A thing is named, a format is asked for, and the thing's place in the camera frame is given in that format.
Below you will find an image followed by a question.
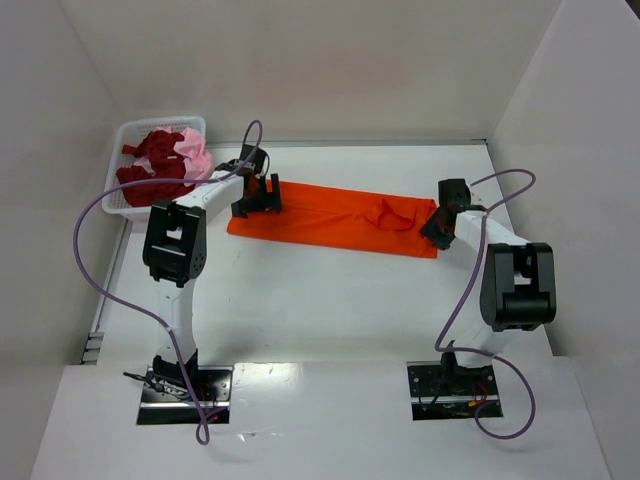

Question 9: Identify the orange t shirt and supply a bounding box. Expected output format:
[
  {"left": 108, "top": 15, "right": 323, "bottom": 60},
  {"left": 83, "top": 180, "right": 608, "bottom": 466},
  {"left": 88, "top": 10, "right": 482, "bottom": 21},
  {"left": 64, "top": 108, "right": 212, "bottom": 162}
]
[{"left": 227, "top": 182, "right": 438, "bottom": 259}]

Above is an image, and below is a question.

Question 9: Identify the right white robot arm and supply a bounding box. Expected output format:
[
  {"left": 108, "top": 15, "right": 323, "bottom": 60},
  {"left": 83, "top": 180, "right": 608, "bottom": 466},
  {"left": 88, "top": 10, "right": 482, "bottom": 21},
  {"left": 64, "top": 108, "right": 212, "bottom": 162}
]
[{"left": 420, "top": 178, "right": 557, "bottom": 388}]

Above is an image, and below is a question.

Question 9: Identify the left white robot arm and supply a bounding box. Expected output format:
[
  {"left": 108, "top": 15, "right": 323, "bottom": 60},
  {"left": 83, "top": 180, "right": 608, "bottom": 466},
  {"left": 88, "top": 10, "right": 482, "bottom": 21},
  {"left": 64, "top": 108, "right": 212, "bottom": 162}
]
[{"left": 143, "top": 143, "right": 282, "bottom": 389}]

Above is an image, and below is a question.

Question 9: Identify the pink t shirt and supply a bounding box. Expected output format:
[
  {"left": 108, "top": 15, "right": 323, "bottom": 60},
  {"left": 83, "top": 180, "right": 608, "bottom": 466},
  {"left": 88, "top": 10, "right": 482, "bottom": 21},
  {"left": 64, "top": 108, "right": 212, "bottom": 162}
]
[{"left": 132, "top": 127, "right": 214, "bottom": 187}]

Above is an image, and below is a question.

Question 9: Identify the dark red t shirt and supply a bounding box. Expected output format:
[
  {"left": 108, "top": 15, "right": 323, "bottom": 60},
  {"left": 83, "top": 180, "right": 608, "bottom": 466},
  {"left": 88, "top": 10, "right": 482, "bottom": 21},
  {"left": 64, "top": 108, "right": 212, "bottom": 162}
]
[{"left": 116, "top": 130, "right": 195, "bottom": 208}]

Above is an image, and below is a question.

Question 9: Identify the white plastic basket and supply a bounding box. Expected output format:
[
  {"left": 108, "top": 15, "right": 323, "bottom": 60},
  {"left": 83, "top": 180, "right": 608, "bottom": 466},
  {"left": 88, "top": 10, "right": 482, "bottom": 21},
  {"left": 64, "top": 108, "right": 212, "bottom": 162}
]
[{"left": 101, "top": 115, "right": 206, "bottom": 222}]

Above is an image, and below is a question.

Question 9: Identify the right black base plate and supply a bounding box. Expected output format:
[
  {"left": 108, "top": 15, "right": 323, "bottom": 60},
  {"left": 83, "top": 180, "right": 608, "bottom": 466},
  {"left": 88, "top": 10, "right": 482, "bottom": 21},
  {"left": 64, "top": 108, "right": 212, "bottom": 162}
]
[{"left": 407, "top": 361, "right": 503, "bottom": 421}]

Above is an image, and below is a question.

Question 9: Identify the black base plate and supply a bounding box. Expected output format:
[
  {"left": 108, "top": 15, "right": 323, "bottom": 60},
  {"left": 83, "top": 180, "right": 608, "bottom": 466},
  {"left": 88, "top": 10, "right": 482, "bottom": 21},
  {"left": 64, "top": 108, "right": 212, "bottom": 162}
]
[
  {"left": 136, "top": 366, "right": 233, "bottom": 426},
  {"left": 407, "top": 361, "right": 503, "bottom": 421}
]

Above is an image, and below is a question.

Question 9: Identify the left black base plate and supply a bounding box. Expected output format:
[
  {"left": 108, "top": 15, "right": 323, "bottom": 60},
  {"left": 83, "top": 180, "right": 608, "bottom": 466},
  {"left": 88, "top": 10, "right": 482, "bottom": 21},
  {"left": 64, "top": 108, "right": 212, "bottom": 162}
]
[{"left": 136, "top": 366, "right": 233, "bottom": 426}]

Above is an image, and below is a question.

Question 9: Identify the grey metal bracket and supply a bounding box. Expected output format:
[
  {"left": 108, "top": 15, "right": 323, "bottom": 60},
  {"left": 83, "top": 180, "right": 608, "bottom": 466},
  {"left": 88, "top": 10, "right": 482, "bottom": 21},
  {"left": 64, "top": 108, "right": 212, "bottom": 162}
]
[{"left": 80, "top": 332, "right": 104, "bottom": 365}]

